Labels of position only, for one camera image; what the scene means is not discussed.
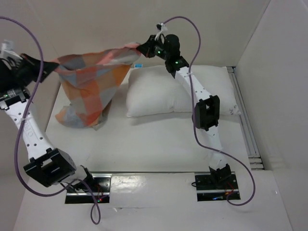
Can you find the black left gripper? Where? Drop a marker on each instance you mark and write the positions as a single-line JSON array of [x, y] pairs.
[[33, 64]]

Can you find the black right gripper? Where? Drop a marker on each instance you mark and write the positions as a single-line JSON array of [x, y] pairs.
[[149, 45]]

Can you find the white pillow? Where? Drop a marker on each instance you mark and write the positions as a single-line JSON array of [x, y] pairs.
[[152, 90]]

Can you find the orange grey checked pillowcase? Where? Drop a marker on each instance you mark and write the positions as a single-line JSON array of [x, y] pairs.
[[90, 81]]

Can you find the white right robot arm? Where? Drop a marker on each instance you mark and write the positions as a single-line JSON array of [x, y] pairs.
[[205, 106]]

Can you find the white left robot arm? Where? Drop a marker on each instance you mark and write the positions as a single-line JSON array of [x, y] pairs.
[[47, 165]]

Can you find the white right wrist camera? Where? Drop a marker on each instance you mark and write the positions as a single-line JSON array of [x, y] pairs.
[[161, 27]]

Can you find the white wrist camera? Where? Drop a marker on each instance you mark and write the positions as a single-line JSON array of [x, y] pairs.
[[161, 27], [8, 49]]

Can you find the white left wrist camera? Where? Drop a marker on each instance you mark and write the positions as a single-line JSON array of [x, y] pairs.
[[8, 49]]

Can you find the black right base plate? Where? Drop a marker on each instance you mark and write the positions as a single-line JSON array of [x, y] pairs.
[[206, 190]]

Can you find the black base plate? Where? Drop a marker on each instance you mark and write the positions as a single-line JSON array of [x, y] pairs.
[[206, 190], [100, 187]]

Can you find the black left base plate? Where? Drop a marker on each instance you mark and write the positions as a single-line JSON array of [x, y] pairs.
[[100, 187]]

